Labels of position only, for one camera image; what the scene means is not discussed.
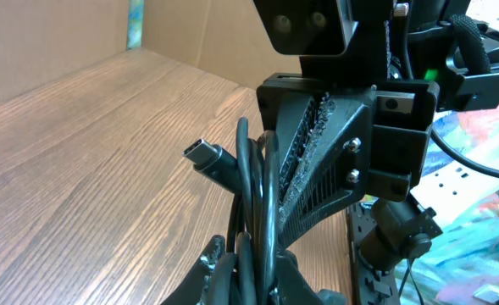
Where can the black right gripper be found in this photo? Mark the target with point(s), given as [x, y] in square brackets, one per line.
[346, 128]

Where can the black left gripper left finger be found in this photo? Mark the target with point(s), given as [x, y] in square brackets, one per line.
[189, 291]

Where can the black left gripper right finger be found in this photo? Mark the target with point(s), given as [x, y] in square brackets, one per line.
[292, 289]

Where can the black USB cable metal plug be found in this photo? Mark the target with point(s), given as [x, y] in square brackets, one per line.
[233, 278]

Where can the black USB cable blue plug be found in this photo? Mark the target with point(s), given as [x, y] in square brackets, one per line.
[264, 171]

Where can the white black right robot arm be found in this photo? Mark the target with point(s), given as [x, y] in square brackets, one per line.
[442, 45]

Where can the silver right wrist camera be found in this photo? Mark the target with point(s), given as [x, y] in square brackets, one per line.
[307, 27]

